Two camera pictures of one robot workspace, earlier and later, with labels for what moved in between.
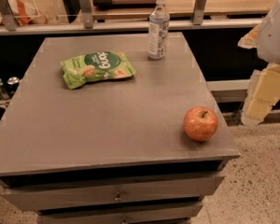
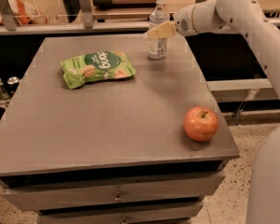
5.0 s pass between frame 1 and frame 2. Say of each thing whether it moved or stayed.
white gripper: moved
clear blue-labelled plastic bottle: stayed
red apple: stayed
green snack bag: stayed
